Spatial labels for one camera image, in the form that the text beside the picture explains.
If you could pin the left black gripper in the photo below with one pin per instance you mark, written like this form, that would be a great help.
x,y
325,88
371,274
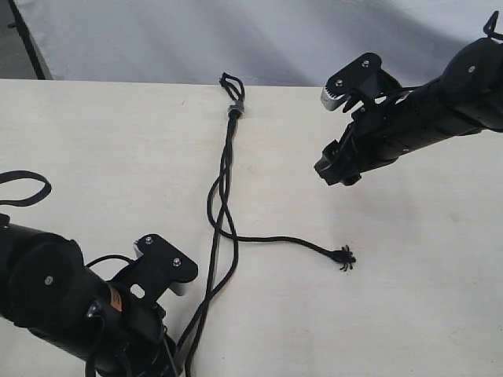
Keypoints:
x,y
131,338

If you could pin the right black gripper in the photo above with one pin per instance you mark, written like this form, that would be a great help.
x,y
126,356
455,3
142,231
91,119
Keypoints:
x,y
358,150

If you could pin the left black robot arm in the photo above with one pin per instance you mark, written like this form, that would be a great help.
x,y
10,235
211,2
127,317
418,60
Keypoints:
x,y
47,288

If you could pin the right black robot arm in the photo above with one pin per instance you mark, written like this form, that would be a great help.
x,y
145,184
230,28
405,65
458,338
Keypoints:
x,y
464,100

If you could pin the grey fabric backdrop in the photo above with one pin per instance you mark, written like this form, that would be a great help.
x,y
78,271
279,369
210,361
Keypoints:
x,y
274,43

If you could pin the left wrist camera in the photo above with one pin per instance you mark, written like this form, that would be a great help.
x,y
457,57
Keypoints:
x,y
159,266

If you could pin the grey cable clamp bracket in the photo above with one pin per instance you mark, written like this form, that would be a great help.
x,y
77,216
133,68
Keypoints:
x,y
236,109

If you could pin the black backdrop frame pole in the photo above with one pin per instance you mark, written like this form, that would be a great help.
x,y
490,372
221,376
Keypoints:
x,y
36,60

